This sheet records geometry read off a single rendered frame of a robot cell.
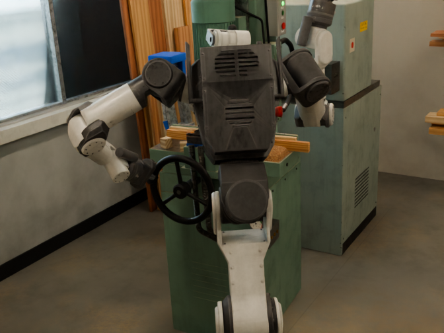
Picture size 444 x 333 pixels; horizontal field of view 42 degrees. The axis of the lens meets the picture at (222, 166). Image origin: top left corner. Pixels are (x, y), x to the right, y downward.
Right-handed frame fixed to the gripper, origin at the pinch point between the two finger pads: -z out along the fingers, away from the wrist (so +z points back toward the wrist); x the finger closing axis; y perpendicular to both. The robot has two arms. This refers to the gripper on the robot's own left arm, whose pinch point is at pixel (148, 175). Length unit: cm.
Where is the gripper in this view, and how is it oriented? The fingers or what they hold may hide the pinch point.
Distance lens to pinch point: 224.7
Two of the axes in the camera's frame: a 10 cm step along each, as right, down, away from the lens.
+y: -7.0, -5.6, 4.5
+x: 5.8, -8.1, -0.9
